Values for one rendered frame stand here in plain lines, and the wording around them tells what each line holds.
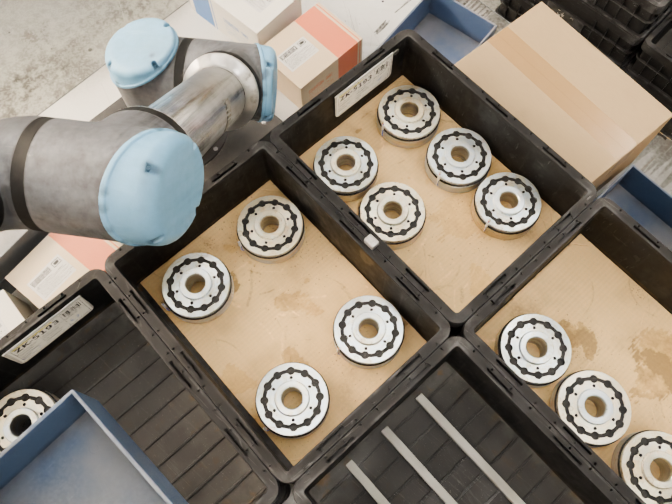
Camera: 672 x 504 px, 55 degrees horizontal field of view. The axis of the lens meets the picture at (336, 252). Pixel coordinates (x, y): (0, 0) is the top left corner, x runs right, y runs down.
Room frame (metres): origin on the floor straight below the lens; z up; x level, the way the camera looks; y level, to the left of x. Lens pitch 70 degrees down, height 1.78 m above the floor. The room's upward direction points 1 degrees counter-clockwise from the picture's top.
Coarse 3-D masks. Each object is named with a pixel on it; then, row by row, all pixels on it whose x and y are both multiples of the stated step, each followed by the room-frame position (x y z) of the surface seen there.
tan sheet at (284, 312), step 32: (256, 192) 0.46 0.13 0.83; (224, 224) 0.40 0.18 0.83; (224, 256) 0.35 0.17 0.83; (320, 256) 0.35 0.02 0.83; (160, 288) 0.30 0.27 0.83; (192, 288) 0.30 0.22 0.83; (256, 288) 0.30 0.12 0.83; (288, 288) 0.29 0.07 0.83; (320, 288) 0.29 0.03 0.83; (352, 288) 0.29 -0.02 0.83; (224, 320) 0.25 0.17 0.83; (256, 320) 0.25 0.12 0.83; (288, 320) 0.24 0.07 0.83; (320, 320) 0.24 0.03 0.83; (224, 352) 0.20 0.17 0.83; (256, 352) 0.20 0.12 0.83; (288, 352) 0.20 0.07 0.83; (320, 352) 0.19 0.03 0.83; (256, 384) 0.15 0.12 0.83; (352, 384) 0.15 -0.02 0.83; (256, 416) 0.11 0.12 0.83; (288, 448) 0.06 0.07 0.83
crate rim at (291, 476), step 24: (264, 144) 0.49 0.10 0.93; (288, 168) 0.45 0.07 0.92; (312, 192) 0.41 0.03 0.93; (336, 216) 0.37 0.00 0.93; (360, 240) 0.34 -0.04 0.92; (384, 264) 0.29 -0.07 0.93; (120, 288) 0.27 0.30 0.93; (408, 288) 0.26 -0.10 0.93; (144, 312) 0.24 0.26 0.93; (432, 312) 0.22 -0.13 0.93; (168, 336) 0.20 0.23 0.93; (192, 360) 0.17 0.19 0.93; (408, 360) 0.16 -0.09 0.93; (384, 384) 0.13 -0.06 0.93; (360, 408) 0.10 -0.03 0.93; (240, 432) 0.08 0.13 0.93; (336, 432) 0.07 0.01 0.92; (264, 456) 0.05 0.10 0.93; (312, 456) 0.04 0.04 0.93; (288, 480) 0.02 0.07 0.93
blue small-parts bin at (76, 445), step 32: (64, 416) 0.08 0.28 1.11; (96, 416) 0.07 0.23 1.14; (32, 448) 0.05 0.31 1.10; (64, 448) 0.05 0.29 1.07; (96, 448) 0.05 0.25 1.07; (128, 448) 0.05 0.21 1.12; (0, 480) 0.02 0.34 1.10; (32, 480) 0.02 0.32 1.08; (64, 480) 0.02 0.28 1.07; (96, 480) 0.02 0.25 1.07; (128, 480) 0.02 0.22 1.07; (160, 480) 0.02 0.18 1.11
